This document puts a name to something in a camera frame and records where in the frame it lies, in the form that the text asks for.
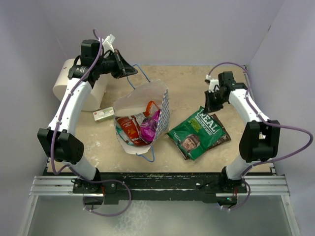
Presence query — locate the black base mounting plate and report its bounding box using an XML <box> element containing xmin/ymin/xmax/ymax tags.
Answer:
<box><xmin>71</xmin><ymin>172</ymin><xmax>247</xmax><ymax>205</ymax></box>

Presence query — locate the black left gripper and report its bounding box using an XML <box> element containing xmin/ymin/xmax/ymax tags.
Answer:
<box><xmin>95</xmin><ymin>49</ymin><xmax>137</xmax><ymax>80</ymax></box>

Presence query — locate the white paper towel roll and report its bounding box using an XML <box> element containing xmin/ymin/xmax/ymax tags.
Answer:
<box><xmin>53</xmin><ymin>59</ymin><xmax>109</xmax><ymax>112</ymax></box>

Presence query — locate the red orange snack bag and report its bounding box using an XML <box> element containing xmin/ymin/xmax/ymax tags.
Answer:
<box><xmin>115</xmin><ymin>101</ymin><xmax>160</xmax><ymax>147</ymax></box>

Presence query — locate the blue checkered paper bag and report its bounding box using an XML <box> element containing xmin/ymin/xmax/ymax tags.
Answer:
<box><xmin>114</xmin><ymin>79</ymin><xmax>170</xmax><ymax>163</ymax></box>

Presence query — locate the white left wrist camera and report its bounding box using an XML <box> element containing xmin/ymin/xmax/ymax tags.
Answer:
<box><xmin>97</xmin><ymin>34</ymin><xmax>115</xmax><ymax>54</ymax></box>

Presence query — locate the magenta snack bag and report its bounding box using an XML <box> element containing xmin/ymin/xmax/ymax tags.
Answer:
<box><xmin>140</xmin><ymin>110</ymin><xmax>160</xmax><ymax>143</ymax></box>

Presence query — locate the brown chips bag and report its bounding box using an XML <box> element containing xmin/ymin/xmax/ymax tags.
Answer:
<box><xmin>181</xmin><ymin>113</ymin><xmax>232</xmax><ymax>161</ymax></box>

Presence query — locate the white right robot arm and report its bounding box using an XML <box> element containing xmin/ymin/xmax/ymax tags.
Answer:
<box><xmin>204</xmin><ymin>71</ymin><xmax>280</xmax><ymax>192</ymax></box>

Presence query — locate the green chips bag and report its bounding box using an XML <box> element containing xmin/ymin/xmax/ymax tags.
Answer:
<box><xmin>167</xmin><ymin>106</ymin><xmax>226</xmax><ymax>162</ymax></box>

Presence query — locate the aluminium rail frame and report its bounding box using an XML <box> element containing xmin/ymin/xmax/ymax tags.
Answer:
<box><xmin>19</xmin><ymin>65</ymin><xmax>301</xmax><ymax>236</ymax></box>

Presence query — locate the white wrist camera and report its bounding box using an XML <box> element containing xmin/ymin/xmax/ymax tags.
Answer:
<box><xmin>97</xmin><ymin>34</ymin><xmax>115</xmax><ymax>54</ymax></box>
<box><xmin>205</xmin><ymin>75</ymin><xmax>220</xmax><ymax>93</ymax></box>

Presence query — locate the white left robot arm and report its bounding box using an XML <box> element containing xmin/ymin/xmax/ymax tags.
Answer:
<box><xmin>37</xmin><ymin>37</ymin><xmax>137</xmax><ymax>193</ymax></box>

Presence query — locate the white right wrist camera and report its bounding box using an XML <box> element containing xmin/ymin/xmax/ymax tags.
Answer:
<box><xmin>205</xmin><ymin>75</ymin><xmax>220</xmax><ymax>93</ymax></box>

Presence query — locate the small green white box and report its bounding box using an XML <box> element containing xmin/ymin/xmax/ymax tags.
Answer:
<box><xmin>93</xmin><ymin>107</ymin><xmax>114</xmax><ymax>123</ymax></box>

